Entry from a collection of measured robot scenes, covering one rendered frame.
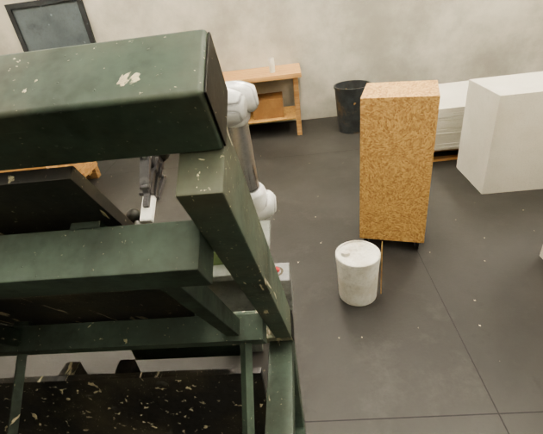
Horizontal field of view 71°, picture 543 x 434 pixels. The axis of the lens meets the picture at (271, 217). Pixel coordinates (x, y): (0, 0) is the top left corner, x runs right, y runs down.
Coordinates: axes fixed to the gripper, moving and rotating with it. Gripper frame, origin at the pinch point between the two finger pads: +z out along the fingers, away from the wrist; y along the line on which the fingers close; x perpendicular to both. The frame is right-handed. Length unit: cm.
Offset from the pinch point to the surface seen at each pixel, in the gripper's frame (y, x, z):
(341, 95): 327, -99, -336
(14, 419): 42, 55, 46
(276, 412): 60, -23, 46
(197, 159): -41, -26, 16
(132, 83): -51, -21, 13
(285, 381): 66, -26, 37
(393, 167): 163, -104, -108
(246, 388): 40, -17, 40
